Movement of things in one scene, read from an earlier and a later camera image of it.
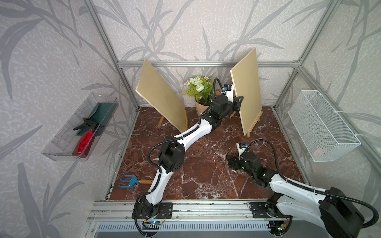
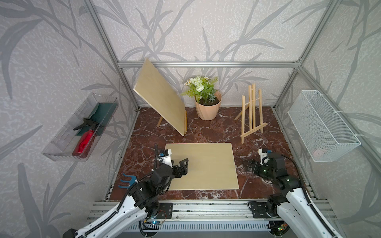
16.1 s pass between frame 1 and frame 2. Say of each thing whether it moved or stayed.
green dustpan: stayed
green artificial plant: stayed
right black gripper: moved
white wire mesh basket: stayed
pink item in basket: stayed
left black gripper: moved
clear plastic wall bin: stayed
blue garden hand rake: stayed
